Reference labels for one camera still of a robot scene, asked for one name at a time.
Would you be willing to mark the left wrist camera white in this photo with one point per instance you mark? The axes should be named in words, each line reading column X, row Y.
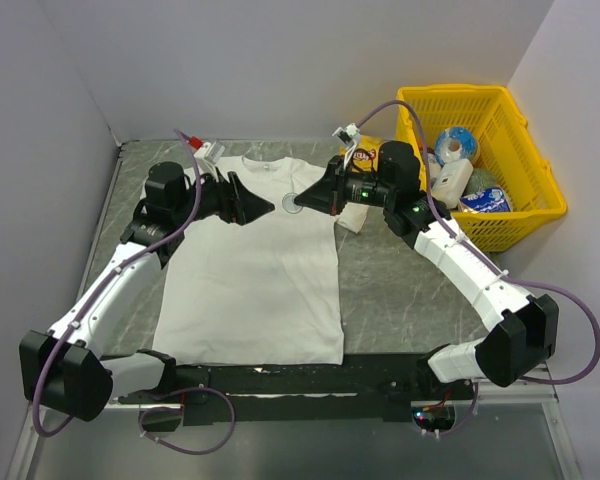
column 207, row 154

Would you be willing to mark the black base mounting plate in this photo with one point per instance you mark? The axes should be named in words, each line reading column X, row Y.
column 365, row 386

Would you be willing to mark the yellow plastic basket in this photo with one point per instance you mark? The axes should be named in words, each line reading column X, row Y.
column 505, row 149

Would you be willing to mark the yellow Lays chips bag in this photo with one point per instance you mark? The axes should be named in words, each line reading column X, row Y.
column 365, row 157

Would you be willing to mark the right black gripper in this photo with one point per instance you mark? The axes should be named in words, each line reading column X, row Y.
column 321, row 195

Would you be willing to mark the blue white snack packet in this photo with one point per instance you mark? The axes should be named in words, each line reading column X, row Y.
column 489, row 200

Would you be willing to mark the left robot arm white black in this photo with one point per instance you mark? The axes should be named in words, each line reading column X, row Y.
column 63, row 368

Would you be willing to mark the blue white tape roll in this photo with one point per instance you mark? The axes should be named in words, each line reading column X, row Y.
column 456, row 143

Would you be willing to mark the green round melon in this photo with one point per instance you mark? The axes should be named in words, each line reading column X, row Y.
column 479, row 180

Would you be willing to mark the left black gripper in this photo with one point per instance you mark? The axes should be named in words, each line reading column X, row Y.
column 237, row 203

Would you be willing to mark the white t-shirt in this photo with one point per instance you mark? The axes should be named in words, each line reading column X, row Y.
column 263, row 293

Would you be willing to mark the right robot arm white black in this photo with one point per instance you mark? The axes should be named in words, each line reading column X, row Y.
column 522, row 328

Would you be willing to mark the white plastic bottle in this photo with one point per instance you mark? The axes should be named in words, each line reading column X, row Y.
column 452, row 181

